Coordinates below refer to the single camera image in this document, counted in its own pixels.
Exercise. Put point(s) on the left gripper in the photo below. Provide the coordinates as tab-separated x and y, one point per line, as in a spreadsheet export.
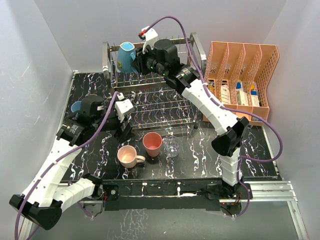
126	132

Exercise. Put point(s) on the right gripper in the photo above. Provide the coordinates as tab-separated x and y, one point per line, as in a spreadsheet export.
139	62

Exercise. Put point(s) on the blue handled mug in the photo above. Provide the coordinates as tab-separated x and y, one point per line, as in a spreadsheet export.
125	57

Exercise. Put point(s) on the peach handled mug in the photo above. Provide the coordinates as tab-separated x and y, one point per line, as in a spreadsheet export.
128	157

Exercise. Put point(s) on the dusty pink tumbler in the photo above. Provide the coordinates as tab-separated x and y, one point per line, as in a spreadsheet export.
152	142

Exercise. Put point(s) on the clear glass cup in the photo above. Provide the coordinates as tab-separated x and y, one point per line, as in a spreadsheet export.
172	146

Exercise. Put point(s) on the light blue tumbler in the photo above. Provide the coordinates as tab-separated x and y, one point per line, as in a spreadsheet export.
76	106

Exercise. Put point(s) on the cream and brown steel cup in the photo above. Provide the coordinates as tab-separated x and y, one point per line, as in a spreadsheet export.
92	96

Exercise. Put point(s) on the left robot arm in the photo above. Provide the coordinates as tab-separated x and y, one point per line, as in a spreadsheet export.
40	202

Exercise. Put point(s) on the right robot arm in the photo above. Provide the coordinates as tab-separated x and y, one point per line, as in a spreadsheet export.
188	81

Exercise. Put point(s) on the steel two-tier dish rack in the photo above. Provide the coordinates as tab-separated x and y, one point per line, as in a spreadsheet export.
157	107

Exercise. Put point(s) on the yellow striped box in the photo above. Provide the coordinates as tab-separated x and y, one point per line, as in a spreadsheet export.
211	86

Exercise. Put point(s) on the white medicine box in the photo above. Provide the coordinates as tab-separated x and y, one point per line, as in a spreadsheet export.
225	94

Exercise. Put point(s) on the orange plastic file organizer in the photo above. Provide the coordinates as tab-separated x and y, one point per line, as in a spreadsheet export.
238	74

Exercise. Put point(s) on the blue white box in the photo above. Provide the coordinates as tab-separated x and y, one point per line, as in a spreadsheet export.
243	98

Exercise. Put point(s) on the small blue cap item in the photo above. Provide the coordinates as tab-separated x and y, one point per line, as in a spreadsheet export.
256	120

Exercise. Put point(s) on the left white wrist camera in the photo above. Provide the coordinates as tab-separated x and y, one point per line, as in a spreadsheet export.
123	107

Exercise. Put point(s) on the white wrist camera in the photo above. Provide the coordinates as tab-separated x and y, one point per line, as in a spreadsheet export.
149	36
123	107

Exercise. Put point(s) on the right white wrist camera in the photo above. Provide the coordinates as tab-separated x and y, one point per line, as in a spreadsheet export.
149	36

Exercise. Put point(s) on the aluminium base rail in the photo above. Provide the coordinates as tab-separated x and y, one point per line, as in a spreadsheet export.
115	195

